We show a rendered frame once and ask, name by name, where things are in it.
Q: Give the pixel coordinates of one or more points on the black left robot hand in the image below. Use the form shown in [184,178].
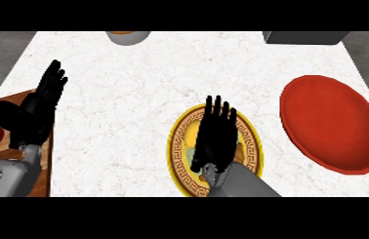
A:
[35,112]

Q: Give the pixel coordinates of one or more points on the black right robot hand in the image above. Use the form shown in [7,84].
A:
[215,142]

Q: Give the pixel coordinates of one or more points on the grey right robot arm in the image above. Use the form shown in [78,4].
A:
[239,181]

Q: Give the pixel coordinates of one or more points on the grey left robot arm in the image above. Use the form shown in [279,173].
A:
[19,171]

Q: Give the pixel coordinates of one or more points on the yellow patterned plate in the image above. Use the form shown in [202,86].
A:
[181,158]

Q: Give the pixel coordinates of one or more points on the red bowl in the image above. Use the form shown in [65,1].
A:
[326,124]

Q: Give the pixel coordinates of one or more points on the red object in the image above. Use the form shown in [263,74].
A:
[1,134]

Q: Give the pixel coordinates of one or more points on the brown wooden cutting board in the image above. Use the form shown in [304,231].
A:
[40,181]

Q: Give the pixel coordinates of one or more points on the grey pot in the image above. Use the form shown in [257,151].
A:
[127,37]

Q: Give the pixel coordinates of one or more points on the dark grey appliance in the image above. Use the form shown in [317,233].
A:
[305,37]

